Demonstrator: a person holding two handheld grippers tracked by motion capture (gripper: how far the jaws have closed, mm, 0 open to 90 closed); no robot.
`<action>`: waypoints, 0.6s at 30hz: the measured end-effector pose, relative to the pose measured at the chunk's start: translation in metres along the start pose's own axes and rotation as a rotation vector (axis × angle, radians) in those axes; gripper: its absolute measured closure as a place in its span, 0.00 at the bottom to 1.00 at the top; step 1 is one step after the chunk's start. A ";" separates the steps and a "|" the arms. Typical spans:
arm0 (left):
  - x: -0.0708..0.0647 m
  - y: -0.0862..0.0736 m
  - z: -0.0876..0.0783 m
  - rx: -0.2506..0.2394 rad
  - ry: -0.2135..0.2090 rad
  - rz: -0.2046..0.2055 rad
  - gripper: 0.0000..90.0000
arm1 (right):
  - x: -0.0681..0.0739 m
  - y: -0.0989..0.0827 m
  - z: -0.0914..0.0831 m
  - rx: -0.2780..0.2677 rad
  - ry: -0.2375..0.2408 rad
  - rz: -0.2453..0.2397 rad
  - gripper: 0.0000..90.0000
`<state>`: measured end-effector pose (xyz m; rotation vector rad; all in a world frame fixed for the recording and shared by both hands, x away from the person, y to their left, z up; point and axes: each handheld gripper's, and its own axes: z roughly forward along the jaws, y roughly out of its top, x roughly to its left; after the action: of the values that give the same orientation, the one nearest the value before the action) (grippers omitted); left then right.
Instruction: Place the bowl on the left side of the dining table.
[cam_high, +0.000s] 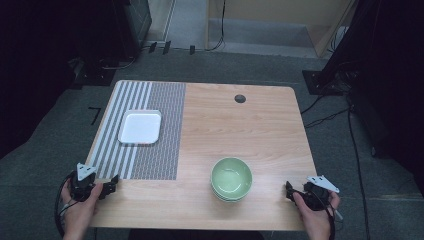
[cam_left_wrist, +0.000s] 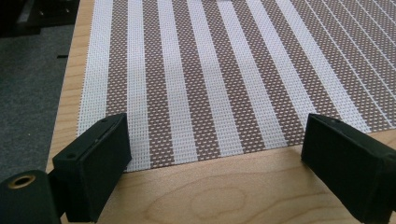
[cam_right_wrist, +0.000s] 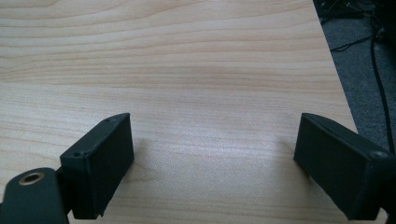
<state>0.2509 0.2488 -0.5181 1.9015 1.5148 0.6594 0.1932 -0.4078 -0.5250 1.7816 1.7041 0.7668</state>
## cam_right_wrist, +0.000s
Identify thin black cable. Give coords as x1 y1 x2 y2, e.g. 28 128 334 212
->
330 32 375 53

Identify thick black cable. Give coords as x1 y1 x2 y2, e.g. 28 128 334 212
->
369 34 396 154

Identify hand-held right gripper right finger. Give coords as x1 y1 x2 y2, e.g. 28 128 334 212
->
292 112 396 221

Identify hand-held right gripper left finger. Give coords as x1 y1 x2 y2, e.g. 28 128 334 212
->
59 112 135 220

